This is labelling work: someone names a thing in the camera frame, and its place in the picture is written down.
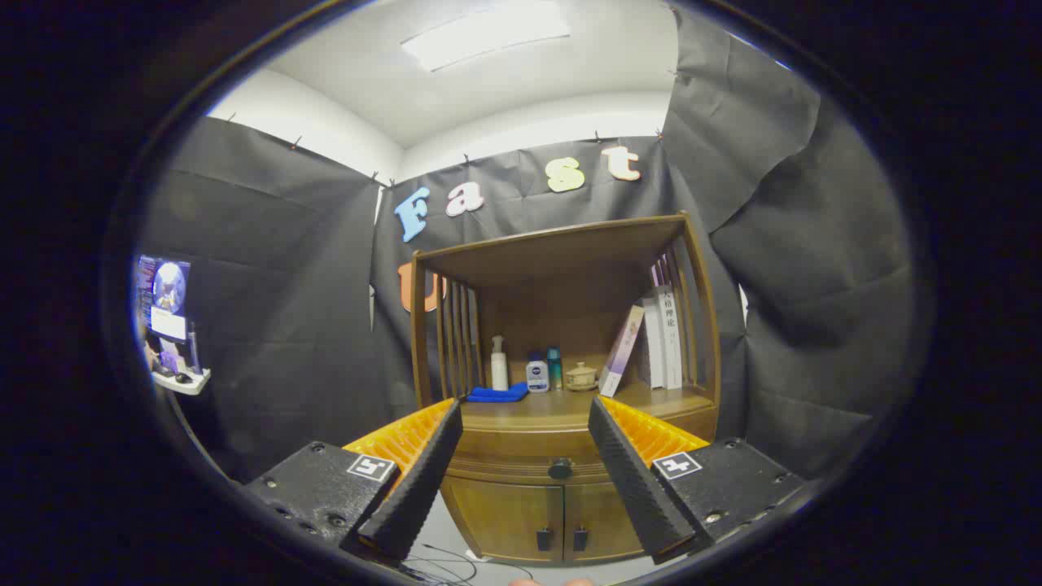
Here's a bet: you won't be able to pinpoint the wooden countertop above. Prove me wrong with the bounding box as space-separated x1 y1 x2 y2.
456 381 716 432

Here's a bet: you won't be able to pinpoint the purple cover book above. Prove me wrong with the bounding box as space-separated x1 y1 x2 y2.
598 304 646 398

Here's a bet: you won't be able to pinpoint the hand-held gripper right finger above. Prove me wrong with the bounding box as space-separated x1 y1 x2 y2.
588 395 808 566

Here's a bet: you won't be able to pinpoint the wooden drawer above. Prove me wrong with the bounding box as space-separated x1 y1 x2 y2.
446 407 719 488

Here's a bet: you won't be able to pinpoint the black floor cables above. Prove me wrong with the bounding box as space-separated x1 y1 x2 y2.
403 544 534 585

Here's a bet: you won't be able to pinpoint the dark patterned cover book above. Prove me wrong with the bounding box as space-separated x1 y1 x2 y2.
636 297 655 387

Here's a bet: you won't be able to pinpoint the ceiling light panel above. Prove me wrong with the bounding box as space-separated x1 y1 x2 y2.
401 4 572 74

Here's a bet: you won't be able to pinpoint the white side table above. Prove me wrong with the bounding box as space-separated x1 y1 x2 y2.
151 366 212 397

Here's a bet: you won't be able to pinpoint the computer monitor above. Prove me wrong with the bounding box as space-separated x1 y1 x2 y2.
135 255 196 375

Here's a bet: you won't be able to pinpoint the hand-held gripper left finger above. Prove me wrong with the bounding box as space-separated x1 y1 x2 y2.
243 397 465 562

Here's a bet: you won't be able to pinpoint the wooden cabinet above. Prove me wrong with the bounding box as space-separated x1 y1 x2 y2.
409 212 724 566

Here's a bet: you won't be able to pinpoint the wooden cabinet door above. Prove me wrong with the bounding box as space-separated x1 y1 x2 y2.
444 479 565 563
563 482 652 562

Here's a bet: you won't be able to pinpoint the white book printed spine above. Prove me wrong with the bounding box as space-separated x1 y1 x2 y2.
661 285 685 391

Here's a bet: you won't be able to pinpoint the blue folded cloth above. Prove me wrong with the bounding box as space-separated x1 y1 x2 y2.
466 382 530 404

